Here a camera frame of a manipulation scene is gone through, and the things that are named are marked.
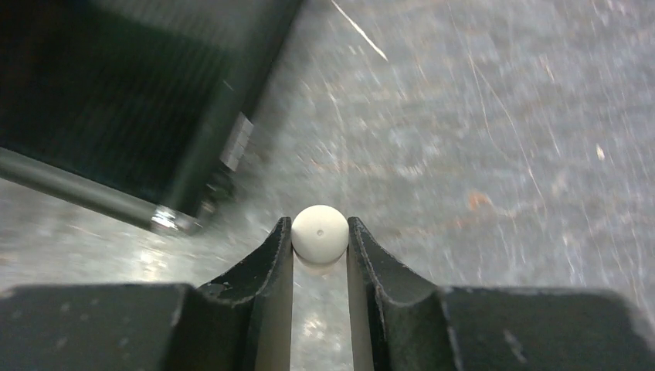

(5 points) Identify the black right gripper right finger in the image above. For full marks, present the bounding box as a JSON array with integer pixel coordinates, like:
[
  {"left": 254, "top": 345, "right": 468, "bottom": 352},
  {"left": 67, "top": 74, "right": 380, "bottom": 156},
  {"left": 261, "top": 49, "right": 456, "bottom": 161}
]
[{"left": 347, "top": 217, "right": 446, "bottom": 370}]

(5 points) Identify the black ribbed block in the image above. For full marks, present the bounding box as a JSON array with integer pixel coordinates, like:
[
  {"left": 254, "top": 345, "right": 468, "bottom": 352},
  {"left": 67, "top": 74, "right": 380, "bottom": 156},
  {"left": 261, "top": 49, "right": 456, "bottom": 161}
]
[{"left": 1, "top": 1, "right": 301, "bottom": 233}]

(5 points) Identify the white cap with brush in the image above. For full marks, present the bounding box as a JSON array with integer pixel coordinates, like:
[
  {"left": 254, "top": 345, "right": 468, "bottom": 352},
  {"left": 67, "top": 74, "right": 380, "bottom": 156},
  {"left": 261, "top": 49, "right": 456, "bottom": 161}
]
[{"left": 291, "top": 205, "right": 349, "bottom": 265}]

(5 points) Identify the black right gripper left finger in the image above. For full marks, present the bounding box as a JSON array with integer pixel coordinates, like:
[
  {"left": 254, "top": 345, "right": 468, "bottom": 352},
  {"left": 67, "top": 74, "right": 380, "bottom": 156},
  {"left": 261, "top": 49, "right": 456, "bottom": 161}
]
[{"left": 199, "top": 216, "right": 294, "bottom": 370}]

